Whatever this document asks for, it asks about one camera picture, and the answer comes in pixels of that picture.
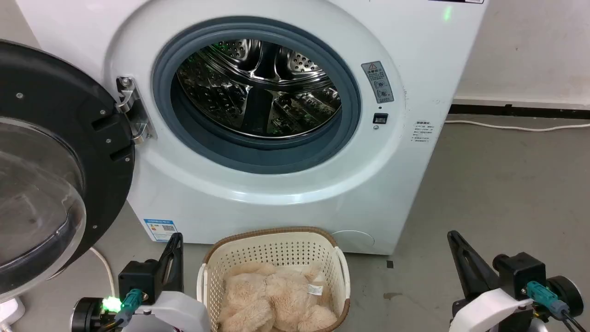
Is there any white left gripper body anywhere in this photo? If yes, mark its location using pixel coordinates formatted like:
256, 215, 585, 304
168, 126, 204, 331
71, 290, 211, 332

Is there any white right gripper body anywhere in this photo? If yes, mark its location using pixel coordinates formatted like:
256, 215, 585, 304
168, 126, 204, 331
449, 276, 584, 332

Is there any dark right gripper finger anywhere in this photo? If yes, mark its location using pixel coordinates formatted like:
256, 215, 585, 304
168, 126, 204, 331
447, 231, 501, 300

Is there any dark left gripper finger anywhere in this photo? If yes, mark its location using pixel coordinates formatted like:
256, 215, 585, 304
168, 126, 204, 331
156, 233, 184, 296

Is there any white front-load washing machine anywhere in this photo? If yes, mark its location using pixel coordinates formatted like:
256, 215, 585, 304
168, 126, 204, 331
14, 0, 489, 256

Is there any blue energy label sticker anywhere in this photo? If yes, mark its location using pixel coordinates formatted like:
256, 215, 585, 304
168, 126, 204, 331
143, 219, 178, 243

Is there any beige plush teddy bear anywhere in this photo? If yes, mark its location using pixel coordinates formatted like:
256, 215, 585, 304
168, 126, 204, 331
217, 262, 339, 332

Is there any cream perforated laundry basket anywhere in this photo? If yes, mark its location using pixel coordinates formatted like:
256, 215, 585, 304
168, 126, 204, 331
197, 226, 351, 332

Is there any round white filter cover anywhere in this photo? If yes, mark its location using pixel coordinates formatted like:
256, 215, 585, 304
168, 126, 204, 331
332, 230, 375, 253

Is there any grey rubber door gasket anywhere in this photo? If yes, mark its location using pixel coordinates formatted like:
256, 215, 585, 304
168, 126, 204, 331
152, 16, 362, 175

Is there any small printed text sticker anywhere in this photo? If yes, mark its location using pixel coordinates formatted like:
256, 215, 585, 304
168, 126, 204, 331
413, 121, 437, 143

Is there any metal door hinge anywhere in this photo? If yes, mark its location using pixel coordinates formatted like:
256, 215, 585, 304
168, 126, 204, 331
115, 76, 153, 144

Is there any steel perforated washer drum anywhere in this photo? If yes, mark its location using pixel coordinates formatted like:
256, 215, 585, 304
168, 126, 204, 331
177, 39, 342, 139

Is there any grey warning sticker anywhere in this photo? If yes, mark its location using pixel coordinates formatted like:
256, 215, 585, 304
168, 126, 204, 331
361, 61, 395, 104

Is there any black round washer door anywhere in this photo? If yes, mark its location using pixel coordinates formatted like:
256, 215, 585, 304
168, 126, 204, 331
0, 39, 136, 302

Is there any teal-plug left gripper cable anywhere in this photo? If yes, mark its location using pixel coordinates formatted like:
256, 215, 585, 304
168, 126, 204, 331
99, 289, 144, 332

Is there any teal-plug gripper cable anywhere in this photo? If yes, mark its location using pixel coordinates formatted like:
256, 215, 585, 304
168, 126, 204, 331
99, 289, 144, 332
526, 280, 590, 332

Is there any teal-plug right gripper cable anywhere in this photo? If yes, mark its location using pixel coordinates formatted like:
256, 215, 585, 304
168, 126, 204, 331
526, 280, 590, 332

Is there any white cable under door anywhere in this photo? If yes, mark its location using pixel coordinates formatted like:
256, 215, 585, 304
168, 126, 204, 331
89, 247, 116, 298

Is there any white floor power cable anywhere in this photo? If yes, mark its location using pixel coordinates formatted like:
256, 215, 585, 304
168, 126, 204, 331
444, 119, 590, 132

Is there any black wall baseboard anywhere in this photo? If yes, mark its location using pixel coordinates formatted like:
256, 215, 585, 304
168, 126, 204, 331
449, 104, 590, 120

